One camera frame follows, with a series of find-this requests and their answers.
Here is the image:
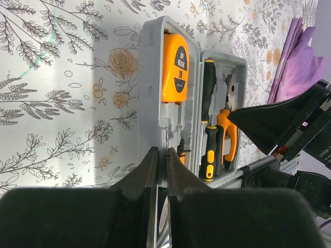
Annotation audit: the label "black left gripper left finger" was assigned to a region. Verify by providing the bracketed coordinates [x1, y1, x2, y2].
[1, 147, 158, 247]

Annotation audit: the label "large black yellow screwdriver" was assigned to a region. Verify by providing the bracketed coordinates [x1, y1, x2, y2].
[200, 89, 217, 181]

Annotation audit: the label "orange black pliers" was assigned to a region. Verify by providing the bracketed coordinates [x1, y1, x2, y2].
[216, 74, 238, 176]

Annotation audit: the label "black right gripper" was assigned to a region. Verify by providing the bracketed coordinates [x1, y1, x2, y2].
[229, 80, 330, 169]

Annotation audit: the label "orange tape measure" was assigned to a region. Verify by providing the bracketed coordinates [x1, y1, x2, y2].
[161, 34, 190, 104]

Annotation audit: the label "grey plastic tool case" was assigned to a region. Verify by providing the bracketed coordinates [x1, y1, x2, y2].
[137, 15, 248, 248]

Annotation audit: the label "black hex key holder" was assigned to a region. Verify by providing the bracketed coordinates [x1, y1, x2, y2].
[177, 138, 191, 164]

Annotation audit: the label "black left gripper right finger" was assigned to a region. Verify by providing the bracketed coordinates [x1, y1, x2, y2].
[167, 148, 323, 247]

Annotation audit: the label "small black yellow screwdriver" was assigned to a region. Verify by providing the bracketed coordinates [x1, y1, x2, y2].
[198, 59, 217, 176]

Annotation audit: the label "purple princess print bag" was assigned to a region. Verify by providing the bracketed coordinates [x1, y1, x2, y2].
[265, 18, 327, 105]

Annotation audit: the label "black electrical tape roll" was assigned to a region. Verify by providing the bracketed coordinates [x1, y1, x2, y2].
[158, 197, 168, 234]

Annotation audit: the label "aluminium front rail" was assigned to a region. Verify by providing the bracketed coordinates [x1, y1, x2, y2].
[207, 156, 299, 189]

